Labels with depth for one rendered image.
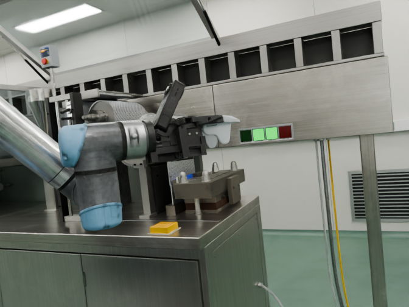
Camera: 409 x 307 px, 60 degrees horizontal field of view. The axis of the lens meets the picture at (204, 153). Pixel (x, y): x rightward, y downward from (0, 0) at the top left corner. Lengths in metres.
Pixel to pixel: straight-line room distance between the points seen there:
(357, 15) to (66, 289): 1.57
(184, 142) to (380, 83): 1.04
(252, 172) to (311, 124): 2.59
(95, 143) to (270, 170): 3.50
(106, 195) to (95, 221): 0.05
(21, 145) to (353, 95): 1.23
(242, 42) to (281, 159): 2.48
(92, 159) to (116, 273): 0.78
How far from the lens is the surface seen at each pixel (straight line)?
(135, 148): 0.67
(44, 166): 0.77
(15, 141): 0.77
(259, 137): 1.62
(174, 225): 1.22
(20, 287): 1.77
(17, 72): 6.37
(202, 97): 1.73
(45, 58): 1.88
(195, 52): 1.78
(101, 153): 0.65
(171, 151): 0.70
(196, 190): 1.36
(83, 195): 0.66
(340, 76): 1.58
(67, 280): 1.55
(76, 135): 0.65
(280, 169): 4.03
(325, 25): 1.63
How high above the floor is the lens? 1.21
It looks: 3 degrees down
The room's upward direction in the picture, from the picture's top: 6 degrees counter-clockwise
